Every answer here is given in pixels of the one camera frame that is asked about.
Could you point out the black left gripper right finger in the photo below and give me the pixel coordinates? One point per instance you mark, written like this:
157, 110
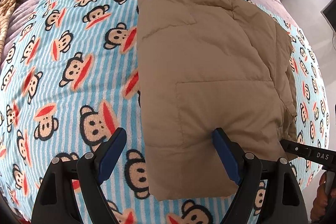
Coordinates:
266, 189

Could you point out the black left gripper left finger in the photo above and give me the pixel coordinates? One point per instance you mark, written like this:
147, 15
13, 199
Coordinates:
56, 202

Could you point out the tan puffer jacket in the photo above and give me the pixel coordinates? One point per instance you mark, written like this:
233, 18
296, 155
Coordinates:
205, 64

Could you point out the person's right hand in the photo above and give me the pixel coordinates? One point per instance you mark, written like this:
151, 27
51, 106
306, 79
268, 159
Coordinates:
320, 202

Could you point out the monkey print striped blanket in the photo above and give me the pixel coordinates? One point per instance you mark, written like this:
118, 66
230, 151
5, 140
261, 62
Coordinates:
71, 79

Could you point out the wall mounted flat television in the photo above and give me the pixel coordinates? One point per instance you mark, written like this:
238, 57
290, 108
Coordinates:
329, 13

